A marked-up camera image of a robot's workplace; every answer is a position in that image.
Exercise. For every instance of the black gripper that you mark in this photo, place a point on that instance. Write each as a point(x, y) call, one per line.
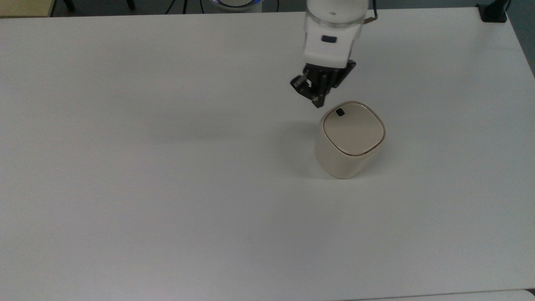
point(328, 77)

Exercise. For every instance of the cream trash bin lid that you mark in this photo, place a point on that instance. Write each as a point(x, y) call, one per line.
point(353, 128)

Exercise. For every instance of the cream trash bin body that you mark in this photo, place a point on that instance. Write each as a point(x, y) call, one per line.
point(336, 163)

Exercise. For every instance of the black chair leg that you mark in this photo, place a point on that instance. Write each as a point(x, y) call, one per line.
point(69, 4)
point(130, 3)

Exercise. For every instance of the light wooden furniture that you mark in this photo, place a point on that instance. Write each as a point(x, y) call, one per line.
point(25, 7)

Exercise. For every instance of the black table clamp mount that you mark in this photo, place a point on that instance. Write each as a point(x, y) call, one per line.
point(493, 11)

